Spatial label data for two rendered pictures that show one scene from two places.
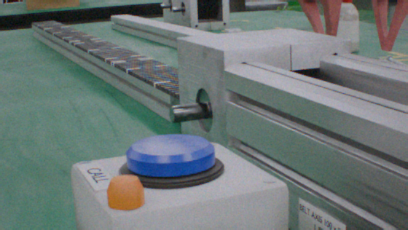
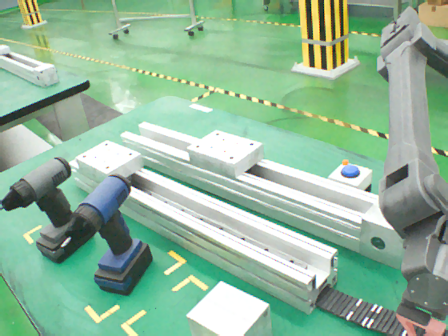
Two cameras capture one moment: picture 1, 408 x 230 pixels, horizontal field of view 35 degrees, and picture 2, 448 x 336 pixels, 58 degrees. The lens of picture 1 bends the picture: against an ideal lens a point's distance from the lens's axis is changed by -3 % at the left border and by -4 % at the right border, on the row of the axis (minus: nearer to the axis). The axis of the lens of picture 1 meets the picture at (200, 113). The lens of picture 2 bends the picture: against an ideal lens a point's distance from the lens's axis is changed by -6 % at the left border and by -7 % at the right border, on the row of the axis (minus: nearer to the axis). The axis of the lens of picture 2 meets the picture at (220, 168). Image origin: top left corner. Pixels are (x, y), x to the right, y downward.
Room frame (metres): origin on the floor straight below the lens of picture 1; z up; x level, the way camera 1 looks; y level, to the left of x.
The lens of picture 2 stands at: (0.97, -0.57, 1.41)
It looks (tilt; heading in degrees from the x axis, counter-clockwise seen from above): 31 degrees down; 159
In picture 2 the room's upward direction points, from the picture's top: 9 degrees counter-clockwise
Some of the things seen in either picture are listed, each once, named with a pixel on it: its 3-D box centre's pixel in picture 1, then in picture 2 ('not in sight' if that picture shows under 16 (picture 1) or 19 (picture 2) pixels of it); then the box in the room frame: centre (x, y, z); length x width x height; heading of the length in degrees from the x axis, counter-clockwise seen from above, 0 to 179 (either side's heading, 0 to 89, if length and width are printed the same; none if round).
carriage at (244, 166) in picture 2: not in sight; (226, 157); (0.08, -0.21, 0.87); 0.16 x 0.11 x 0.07; 21
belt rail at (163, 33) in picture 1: (192, 40); not in sight; (1.15, 0.01, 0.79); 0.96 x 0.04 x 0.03; 21
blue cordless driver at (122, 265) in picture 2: not in sight; (105, 245); (0.26, -0.56, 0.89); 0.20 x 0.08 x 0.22; 133
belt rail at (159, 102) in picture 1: (84, 51); not in sight; (1.09, 0.18, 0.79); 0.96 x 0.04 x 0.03; 21
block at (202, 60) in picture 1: (248, 102); (394, 226); (0.49, -0.04, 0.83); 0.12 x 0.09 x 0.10; 111
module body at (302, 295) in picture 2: not in sight; (174, 211); (0.15, -0.39, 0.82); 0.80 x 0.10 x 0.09; 21
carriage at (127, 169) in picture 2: not in sight; (110, 166); (-0.08, -0.48, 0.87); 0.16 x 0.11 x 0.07; 21
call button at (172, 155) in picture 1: (170, 164); (350, 171); (0.29, 0.01, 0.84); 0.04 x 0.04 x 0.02
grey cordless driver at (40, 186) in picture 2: not in sight; (43, 217); (0.08, -0.67, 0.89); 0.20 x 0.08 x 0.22; 121
